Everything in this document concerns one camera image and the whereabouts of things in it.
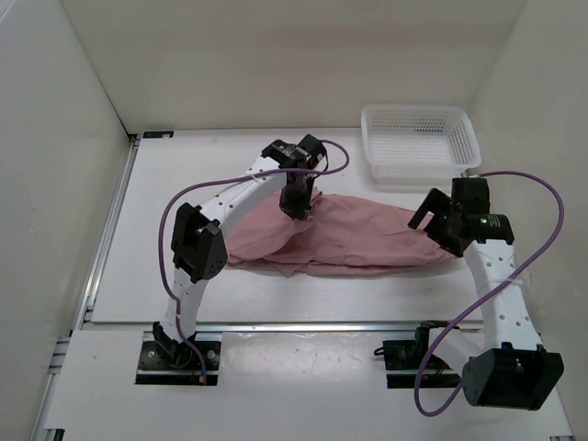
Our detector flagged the pink trousers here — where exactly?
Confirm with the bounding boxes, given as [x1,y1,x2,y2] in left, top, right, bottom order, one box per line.
[227,190,454,277]

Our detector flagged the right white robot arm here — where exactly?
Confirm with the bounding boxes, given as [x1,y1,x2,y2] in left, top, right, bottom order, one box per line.
[408,178,564,411]

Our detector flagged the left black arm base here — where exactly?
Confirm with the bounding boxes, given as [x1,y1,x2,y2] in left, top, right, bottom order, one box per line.
[135,334,221,387]

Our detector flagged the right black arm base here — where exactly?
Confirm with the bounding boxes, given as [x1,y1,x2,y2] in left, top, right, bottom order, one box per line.
[373,339,460,390]

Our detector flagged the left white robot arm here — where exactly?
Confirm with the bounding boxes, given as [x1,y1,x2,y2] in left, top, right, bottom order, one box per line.
[153,134,327,368]

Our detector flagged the white plastic basket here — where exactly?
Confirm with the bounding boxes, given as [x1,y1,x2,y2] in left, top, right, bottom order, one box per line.
[361,104,482,185]

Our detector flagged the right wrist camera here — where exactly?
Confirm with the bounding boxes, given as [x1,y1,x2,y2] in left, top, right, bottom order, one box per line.
[451,177,491,216]

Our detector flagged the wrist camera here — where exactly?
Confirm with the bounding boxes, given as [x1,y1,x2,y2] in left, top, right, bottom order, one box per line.
[451,177,491,216]
[297,134,327,170]

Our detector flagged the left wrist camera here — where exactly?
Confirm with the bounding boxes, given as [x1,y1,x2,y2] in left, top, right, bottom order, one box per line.
[297,134,327,170]

